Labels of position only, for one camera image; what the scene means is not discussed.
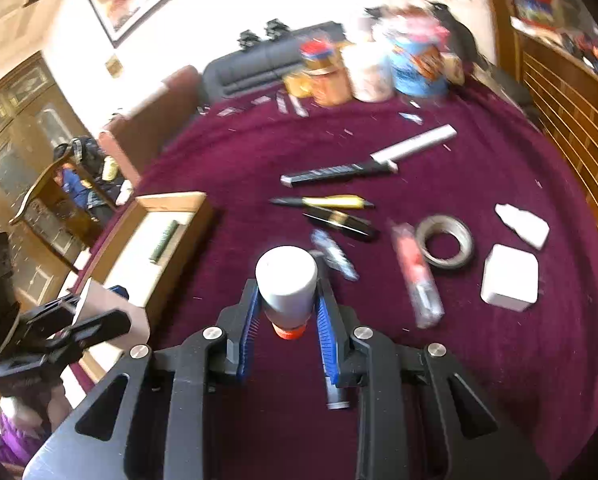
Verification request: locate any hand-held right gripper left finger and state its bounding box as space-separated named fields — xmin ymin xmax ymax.
xmin=54 ymin=280 xmax=261 ymax=480

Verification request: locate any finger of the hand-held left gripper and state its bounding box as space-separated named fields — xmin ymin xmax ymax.
xmin=21 ymin=296 xmax=82 ymax=336
xmin=49 ymin=309 xmax=132 ymax=361

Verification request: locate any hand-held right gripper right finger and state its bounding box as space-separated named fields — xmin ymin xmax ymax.
xmin=315 ymin=280 xmax=545 ymax=480

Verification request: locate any white bottle with orange cap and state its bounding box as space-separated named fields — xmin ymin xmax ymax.
xmin=255 ymin=246 xmax=320 ymax=342

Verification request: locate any clear blue pen pack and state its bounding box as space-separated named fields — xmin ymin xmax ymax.
xmin=310 ymin=229 xmax=360 ymax=282

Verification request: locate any red and clear packet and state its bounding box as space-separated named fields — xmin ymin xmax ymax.
xmin=388 ymin=220 xmax=445 ymax=330

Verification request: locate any black tube with gold band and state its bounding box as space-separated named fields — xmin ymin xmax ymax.
xmin=303 ymin=211 xmax=380 ymax=241

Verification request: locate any grey tape roll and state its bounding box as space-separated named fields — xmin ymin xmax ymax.
xmin=414 ymin=214 xmax=476 ymax=272

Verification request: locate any shallow cardboard box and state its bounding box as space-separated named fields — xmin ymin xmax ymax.
xmin=69 ymin=191 xmax=215 ymax=361

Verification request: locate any white square box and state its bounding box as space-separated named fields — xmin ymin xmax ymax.
xmin=480 ymin=243 xmax=540 ymax=314

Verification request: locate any long glossy bar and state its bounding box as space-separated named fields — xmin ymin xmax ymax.
xmin=369 ymin=124 xmax=458 ymax=171

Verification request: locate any white plug charger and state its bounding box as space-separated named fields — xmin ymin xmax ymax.
xmin=494 ymin=202 xmax=551 ymax=251

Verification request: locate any person's left forearm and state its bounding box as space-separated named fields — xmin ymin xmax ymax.
xmin=0 ymin=399 xmax=46 ymax=467

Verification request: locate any black marker with silver tip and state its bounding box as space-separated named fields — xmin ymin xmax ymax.
xmin=325 ymin=377 xmax=351 ymax=411

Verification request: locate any green lighter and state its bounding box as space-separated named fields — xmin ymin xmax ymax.
xmin=149 ymin=220 xmax=180 ymax=263

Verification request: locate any yellow and black pen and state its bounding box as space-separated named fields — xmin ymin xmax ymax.
xmin=269 ymin=195 xmax=376 ymax=211

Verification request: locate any wooden glass-door cabinet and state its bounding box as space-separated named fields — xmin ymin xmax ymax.
xmin=0 ymin=52 xmax=96 ymax=241

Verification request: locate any maroon tablecloth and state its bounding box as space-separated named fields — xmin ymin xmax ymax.
xmin=69 ymin=75 xmax=598 ymax=480

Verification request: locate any brown armchair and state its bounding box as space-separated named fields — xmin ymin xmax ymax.
xmin=99 ymin=65 xmax=205 ymax=187

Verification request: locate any yellow packet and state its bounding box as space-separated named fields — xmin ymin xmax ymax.
xmin=284 ymin=70 xmax=315 ymax=99

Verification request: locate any black leather sofa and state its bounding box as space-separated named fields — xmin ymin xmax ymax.
xmin=201 ymin=21 xmax=346 ymax=102

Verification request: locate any white round canister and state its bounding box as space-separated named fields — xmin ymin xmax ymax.
xmin=346 ymin=41 xmax=395 ymax=104

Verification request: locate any blue round container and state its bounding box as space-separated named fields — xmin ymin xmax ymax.
xmin=386 ymin=34 xmax=452 ymax=99

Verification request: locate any wooden slatted furniture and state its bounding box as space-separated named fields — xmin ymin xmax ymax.
xmin=494 ymin=0 xmax=598 ymax=281

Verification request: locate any black bag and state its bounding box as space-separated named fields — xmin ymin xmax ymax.
xmin=429 ymin=2 xmax=486 ymax=69

